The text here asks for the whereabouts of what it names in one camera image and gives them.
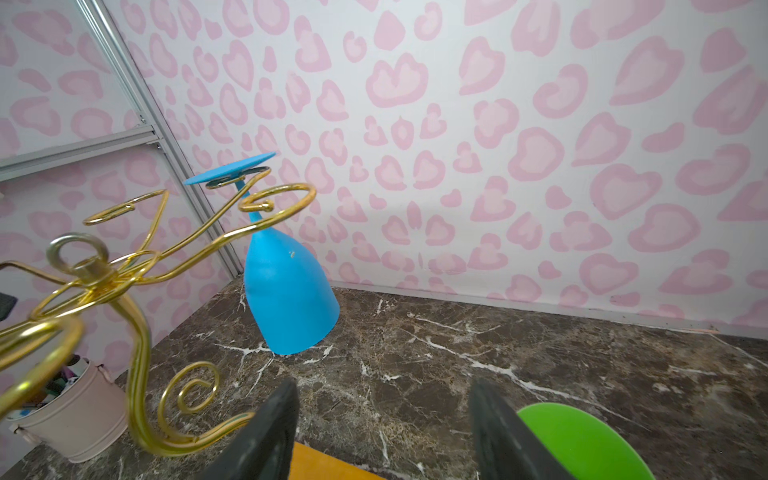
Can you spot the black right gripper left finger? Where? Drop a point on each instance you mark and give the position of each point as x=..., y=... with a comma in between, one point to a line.
x=263, y=448

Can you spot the blue wine glass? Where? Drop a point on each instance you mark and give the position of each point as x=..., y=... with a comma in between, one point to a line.
x=286, y=288

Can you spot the aluminium frame strut left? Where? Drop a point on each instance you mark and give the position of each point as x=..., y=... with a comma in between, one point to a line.
x=58, y=89

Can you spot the green wine glass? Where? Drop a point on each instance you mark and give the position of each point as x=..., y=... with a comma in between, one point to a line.
x=587, y=447

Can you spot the pink pen holder cup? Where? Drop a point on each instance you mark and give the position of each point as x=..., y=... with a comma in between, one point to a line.
x=80, y=423

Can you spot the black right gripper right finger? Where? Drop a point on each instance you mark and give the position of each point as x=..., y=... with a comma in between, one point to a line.
x=505, y=447

